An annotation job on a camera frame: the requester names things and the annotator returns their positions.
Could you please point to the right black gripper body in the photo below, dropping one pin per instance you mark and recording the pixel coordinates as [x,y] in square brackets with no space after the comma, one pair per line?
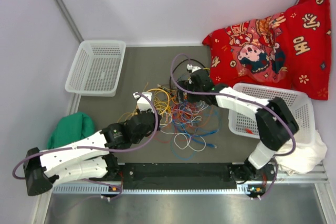
[191,97]

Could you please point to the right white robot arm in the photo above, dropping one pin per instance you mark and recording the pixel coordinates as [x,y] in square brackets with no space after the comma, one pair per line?
[275,123]

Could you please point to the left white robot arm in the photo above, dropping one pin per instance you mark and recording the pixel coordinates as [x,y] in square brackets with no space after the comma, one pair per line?
[91,157]

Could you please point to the right white plastic basket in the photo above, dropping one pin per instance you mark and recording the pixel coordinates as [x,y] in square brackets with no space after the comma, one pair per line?
[298,103]

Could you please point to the white plastic basket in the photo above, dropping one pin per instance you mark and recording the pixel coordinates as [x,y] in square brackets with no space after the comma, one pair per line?
[298,103]
[96,68]

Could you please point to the red printed pillow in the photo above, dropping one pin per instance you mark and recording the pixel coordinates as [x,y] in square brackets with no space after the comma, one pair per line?
[289,50]

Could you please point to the left white plastic basket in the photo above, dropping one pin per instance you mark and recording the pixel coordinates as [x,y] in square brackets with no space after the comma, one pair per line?
[96,68]

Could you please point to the green cloth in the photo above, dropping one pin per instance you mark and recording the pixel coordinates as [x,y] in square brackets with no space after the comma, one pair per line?
[71,128]

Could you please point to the white cloth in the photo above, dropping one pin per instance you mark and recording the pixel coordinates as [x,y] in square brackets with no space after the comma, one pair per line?
[303,159]

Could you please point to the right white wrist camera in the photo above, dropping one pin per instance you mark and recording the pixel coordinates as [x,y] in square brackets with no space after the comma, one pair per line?
[191,68]

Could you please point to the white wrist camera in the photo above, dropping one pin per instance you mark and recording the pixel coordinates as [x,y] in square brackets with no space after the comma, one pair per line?
[191,68]
[142,103]

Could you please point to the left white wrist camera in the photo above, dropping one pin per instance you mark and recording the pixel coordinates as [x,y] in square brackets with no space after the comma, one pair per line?
[142,103]

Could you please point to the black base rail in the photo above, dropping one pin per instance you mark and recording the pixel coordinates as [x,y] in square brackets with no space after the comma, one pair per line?
[175,178]

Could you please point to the grey corner post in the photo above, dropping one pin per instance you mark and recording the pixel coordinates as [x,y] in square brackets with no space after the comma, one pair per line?
[69,20]

